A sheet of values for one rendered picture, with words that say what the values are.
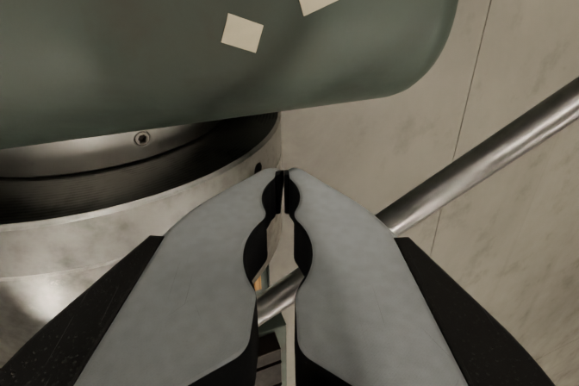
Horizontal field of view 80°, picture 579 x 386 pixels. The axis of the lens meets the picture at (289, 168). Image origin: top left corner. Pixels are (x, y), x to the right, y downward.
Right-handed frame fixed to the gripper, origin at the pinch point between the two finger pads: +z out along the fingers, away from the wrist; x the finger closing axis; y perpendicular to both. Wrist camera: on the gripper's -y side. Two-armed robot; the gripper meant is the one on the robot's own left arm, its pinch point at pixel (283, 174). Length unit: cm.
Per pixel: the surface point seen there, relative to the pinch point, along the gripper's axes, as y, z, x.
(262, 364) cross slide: 69, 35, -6
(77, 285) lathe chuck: 9.6, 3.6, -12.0
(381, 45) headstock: -2.8, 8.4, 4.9
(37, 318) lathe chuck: 11.8, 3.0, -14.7
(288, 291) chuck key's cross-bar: 5.9, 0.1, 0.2
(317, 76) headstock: -1.4, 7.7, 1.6
